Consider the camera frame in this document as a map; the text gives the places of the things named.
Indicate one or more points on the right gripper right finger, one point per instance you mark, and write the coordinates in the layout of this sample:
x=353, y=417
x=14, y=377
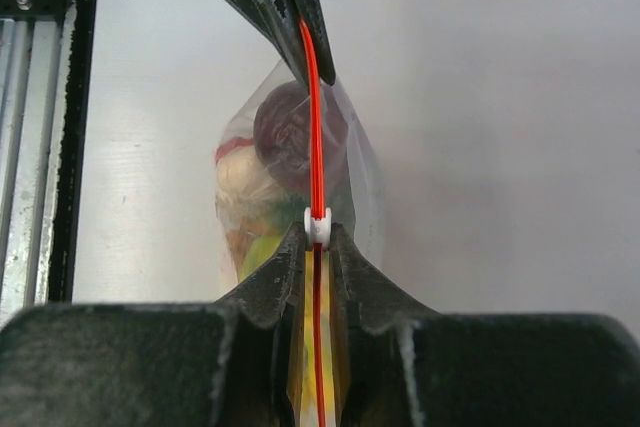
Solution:
x=400, y=363

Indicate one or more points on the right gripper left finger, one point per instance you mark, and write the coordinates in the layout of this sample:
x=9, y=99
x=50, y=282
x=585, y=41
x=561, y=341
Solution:
x=221, y=363

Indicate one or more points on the clear zip top bag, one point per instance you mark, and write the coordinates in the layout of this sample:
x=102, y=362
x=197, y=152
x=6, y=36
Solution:
x=255, y=212

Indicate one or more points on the purple fake onion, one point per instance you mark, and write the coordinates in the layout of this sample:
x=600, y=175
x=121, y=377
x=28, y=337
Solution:
x=281, y=134

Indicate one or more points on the aluminium rail frame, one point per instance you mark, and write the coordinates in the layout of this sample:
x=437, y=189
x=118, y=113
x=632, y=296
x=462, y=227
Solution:
x=35, y=65

